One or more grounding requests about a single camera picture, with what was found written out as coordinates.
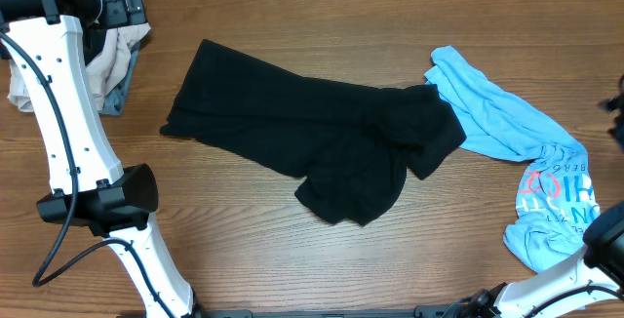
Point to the light blue t-shirt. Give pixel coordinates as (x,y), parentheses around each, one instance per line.
(555,202)

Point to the folded beige garment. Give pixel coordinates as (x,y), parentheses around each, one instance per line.
(116,40)

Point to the folded grey garment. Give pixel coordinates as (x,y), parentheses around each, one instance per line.
(122,72)

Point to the black polo shirt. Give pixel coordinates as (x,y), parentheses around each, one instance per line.
(350,146)

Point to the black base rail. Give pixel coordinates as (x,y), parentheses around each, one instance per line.
(421,311)

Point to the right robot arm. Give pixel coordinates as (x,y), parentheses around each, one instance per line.
(567,285)

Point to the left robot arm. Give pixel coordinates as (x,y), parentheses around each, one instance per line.
(89,185)

